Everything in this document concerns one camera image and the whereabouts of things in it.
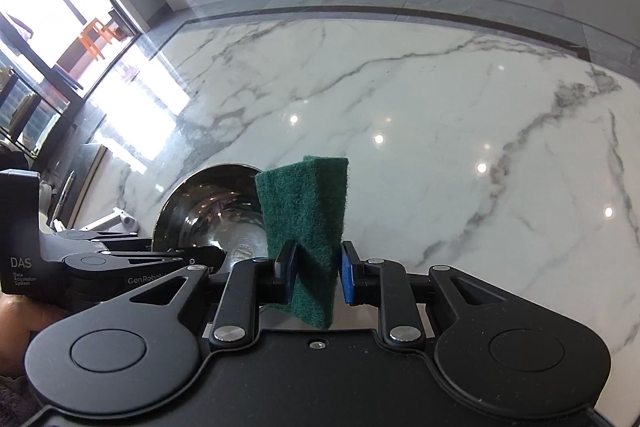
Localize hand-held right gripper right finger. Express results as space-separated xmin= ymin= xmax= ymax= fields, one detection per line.
xmin=340 ymin=241 xmax=521 ymax=349

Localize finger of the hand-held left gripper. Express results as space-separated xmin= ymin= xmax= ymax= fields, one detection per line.
xmin=52 ymin=229 xmax=152 ymax=258
xmin=114 ymin=246 xmax=227 ymax=277

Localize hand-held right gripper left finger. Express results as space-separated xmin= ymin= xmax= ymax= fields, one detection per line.
xmin=114 ymin=239 xmax=300 ymax=350

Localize steel bowl with blue outside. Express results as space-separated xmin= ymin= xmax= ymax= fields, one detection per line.
xmin=151 ymin=163 xmax=273 ymax=275

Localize green scouring pad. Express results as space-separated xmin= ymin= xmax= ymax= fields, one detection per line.
xmin=255 ymin=157 xmax=350 ymax=330

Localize person's left hand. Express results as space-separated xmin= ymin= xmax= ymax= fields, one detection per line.
xmin=0 ymin=295 xmax=69 ymax=378

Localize white metal stand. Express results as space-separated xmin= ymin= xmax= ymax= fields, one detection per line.
xmin=90 ymin=208 xmax=139 ymax=231

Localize orange stool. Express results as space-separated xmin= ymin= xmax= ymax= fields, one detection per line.
xmin=77 ymin=19 xmax=121 ymax=60

